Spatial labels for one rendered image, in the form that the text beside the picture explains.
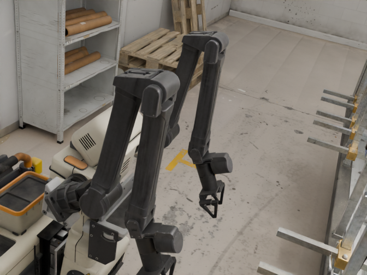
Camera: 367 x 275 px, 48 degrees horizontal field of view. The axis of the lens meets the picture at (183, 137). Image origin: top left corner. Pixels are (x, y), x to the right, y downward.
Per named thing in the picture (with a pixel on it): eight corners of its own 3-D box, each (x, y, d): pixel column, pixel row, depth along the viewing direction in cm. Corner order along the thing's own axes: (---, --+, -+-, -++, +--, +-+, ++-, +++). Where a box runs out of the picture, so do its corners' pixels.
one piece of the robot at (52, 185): (40, 213, 120) (45, 184, 115) (51, 203, 125) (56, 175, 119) (69, 229, 119) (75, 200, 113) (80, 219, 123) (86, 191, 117)
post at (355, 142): (338, 175, 262) (367, 107, 239) (339, 172, 265) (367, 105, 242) (344, 177, 261) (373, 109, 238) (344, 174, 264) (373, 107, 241)
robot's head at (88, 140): (63, 139, 124) (94, 117, 117) (100, 114, 142) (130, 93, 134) (92, 177, 127) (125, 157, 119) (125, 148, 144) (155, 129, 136)
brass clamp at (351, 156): (344, 158, 249) (348, 151, 246) (346, 148, 260) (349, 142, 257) (355, 161, 247) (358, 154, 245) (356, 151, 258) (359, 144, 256)
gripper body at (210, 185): (223, 184, 155) (218, 166, 153) (217, 197, 146) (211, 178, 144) (206, 186, 157) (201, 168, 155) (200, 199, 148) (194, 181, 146)
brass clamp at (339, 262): (332, 265, 164) (336, 257, 162) (335, 245, 176) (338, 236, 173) (348, 272, 163) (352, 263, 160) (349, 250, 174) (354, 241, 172)
